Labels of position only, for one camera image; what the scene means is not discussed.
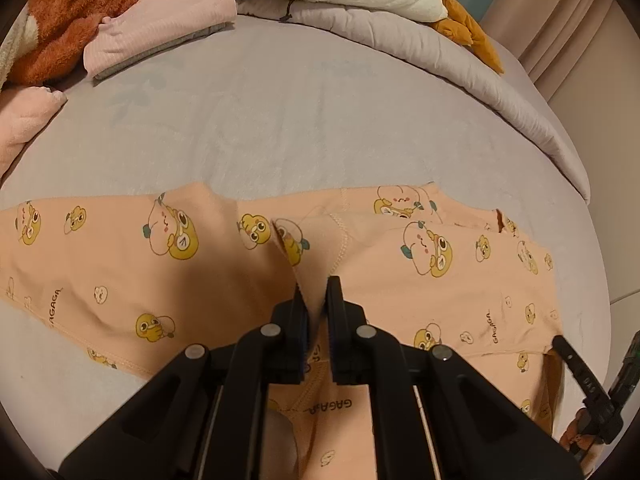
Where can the grey bed sheet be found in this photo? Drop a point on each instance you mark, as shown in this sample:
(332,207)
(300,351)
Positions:
(280,125)

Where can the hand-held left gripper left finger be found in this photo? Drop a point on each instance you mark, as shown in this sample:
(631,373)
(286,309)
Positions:
(294,332)

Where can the peach cartoon print pants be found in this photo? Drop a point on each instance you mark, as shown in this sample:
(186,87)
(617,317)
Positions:
(230,280)

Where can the beige curtain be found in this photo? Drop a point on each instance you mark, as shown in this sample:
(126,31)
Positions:
(560,15)

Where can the rust orange fuzzy cloth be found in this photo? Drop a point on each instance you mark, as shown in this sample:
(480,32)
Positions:
(70,15)

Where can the grey duvet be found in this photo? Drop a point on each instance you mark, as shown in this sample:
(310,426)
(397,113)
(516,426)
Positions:
(450,75)

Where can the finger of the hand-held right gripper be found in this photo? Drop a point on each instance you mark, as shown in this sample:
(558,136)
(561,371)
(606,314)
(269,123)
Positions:
(592,400)

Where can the pale pink cloth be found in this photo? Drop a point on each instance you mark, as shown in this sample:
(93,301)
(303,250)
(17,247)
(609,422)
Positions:
(25,120)

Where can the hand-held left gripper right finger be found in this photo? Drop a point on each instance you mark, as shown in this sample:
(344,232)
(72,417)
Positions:
(336,330)

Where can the pink ribbed folded garment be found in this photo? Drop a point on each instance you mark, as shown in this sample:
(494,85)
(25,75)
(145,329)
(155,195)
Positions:
(160,15)

